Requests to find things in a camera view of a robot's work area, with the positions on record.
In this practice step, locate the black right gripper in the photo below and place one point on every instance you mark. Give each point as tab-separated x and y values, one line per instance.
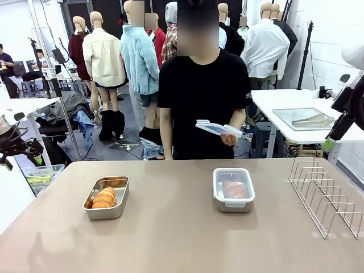
345	122

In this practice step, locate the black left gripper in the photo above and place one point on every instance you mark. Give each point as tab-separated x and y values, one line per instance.
12	146

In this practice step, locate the perforated metal baking tray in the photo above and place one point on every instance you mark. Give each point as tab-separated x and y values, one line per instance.
287	115

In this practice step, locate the golden croissant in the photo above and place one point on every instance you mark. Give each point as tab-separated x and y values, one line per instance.
234	190
104	197

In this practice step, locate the steel rectangular container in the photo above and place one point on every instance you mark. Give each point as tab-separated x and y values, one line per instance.
105	213
234	207

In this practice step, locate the clear plastic snap lid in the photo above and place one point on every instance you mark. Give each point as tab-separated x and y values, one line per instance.
213	128
224	199

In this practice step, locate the person's right forearm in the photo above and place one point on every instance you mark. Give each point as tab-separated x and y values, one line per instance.
166	136

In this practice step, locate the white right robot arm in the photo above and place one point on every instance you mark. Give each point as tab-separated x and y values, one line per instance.
354	57

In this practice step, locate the person's left forearm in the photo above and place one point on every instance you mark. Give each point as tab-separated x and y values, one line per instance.
238	119

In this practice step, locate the person's left hand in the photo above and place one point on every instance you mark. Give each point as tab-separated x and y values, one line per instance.
229	140

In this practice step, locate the clear plastic storage bin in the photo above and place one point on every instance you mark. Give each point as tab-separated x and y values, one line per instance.
42	176

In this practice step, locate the black stool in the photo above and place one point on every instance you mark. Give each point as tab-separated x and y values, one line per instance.
263	139

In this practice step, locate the silver tripod stand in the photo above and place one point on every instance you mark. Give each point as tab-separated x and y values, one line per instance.
61	99

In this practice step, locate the dark jacket pile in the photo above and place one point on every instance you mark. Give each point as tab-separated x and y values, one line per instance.
68	105

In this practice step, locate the blue cloth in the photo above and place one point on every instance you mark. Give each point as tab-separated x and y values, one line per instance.
86	128

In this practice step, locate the white rectangular table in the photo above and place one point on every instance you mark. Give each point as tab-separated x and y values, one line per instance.
270	96

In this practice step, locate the black light stand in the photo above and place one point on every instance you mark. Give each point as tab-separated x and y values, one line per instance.
306	57

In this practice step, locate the seated person in white shirt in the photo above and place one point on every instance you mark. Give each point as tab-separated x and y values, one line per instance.
38	66

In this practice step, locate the seated person in dark shirt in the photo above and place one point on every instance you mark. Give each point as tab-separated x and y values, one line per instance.
5	62

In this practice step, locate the black boots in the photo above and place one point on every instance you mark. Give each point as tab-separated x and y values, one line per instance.
112	123

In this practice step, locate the mannequin in white shirt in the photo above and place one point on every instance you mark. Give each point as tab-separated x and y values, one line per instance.
264	51

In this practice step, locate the mannequin in black jacket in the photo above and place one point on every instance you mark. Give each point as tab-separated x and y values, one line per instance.
290	37

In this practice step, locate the mannequin in dark red top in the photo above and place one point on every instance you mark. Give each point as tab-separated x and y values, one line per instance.
78	54

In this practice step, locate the mannequin in cream jacket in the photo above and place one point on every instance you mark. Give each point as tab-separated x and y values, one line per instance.
103	57

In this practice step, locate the person in black t-shirt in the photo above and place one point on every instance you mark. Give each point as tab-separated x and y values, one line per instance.
202	94

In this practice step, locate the mannequin in light blue fleece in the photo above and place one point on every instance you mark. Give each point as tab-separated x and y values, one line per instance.
139	62

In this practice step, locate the mannequin in red jacket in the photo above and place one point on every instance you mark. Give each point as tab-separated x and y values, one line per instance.
159	39

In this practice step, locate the mannequin in plaid shirt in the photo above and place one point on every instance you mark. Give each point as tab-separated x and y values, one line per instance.
170	42

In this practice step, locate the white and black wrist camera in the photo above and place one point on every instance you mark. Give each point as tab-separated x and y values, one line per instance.
324	92

